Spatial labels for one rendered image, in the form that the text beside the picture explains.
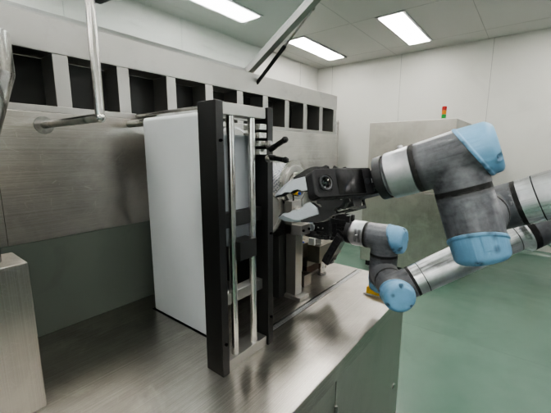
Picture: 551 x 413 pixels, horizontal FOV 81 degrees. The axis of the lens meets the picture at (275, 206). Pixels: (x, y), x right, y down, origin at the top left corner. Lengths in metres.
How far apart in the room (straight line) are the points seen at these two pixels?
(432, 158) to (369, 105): 5.33
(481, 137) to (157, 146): 0.70
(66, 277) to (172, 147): 0.44
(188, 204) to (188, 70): 0.52
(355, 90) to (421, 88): 1.06
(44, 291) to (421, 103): 5.22
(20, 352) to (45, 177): 0.40
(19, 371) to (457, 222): 0.73
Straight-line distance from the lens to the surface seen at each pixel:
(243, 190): 0.69
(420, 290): 0.86
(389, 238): 0.92
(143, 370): 0.81
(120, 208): 1.02
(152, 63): 1.10
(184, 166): 0.80
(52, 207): 0.95
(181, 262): 0.87
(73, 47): 1.01
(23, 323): 0.71
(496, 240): 0.52
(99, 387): 0.80
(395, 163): 0.52
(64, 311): 1.03
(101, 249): 1.02
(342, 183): 0.51
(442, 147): 0.51
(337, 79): 6.15
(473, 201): 0.51
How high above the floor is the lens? 1.35
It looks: 10 degrees down
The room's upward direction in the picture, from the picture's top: straight up
